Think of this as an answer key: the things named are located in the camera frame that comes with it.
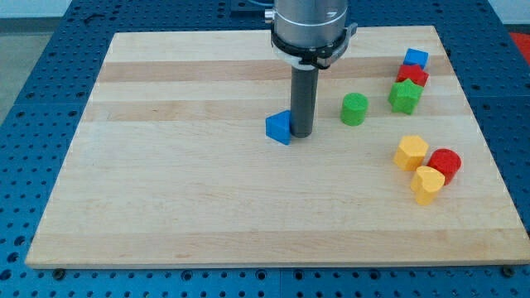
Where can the yellow hexagon block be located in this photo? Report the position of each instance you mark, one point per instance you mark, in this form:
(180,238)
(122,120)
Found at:
(410,153)

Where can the blue triangle block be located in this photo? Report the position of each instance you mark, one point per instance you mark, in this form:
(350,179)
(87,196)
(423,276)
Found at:
(278,127)

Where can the yellow heart block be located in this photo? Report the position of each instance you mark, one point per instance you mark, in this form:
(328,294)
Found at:
(426,184)

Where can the red cylinder block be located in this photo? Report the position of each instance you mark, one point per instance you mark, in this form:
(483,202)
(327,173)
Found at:
(447,162)

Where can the wooden board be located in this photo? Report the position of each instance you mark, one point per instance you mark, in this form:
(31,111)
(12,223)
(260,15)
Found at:
(170,166)

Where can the blue cube block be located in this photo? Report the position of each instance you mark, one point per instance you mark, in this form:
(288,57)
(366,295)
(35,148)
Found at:
(416,57)

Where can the green star block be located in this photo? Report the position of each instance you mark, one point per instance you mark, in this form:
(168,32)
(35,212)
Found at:
(404,96)

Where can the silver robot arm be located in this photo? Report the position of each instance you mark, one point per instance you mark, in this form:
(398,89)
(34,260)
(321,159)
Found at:
(310,34)

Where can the green cylinder block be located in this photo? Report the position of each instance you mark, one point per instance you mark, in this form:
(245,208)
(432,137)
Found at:
(354,109)

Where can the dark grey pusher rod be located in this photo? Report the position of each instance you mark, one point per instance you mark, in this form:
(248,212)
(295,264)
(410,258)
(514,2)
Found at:
(303,101)

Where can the red pentagon block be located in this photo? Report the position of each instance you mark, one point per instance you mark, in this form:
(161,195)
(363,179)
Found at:
(414,73)

